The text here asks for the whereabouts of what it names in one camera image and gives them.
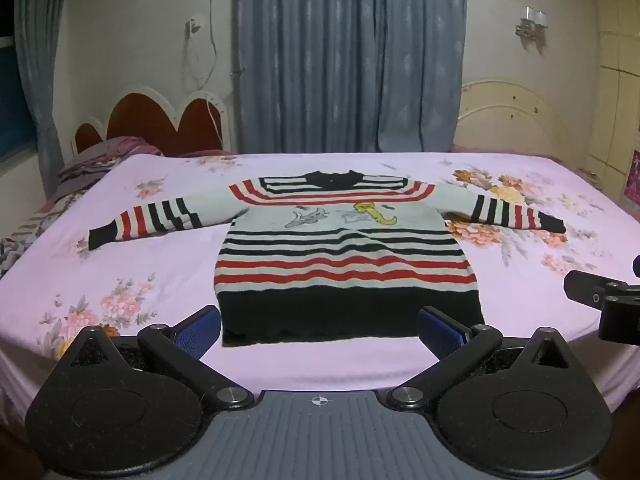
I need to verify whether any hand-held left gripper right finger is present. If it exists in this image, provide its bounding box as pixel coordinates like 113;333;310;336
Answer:
386;305;586;411

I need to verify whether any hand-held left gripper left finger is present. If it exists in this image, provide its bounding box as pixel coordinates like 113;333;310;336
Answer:
57;304;256;411

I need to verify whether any striped knit sweater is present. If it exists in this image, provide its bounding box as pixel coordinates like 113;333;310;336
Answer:
88;170;567;347

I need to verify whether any pink floral bed sheet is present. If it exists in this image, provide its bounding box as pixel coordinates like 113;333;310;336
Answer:
0;151;640;433

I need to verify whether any pink poster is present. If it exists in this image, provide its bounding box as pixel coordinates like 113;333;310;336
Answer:
620;149;640;206

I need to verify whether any cream wardrobe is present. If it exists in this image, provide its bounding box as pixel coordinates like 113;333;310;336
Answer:
587;0;640;198

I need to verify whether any cream curved headboard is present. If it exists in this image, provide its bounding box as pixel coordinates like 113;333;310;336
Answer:
456;79;568;162

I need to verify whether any grey striped blanket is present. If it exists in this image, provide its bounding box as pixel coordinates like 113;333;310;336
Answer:
0;195;68;281

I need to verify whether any folded purple blanket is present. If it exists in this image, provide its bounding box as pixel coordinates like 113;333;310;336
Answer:
59;136;165;192

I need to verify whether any red heart-shaped headboard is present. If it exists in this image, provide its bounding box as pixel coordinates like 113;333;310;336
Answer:
71;85;233;158

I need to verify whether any window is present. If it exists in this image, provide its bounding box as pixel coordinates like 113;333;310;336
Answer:
0;0;37;162

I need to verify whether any wide blue curtain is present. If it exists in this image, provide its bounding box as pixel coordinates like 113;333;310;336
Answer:
234;0;469;154

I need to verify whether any narrow blue curtain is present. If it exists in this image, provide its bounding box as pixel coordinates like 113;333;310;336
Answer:
12;0;69;203

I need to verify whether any crystal wall lamp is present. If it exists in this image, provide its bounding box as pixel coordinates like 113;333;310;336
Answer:
515;5;549;41

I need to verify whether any white cable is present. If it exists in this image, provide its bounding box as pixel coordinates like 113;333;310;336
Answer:
181;0;227;150

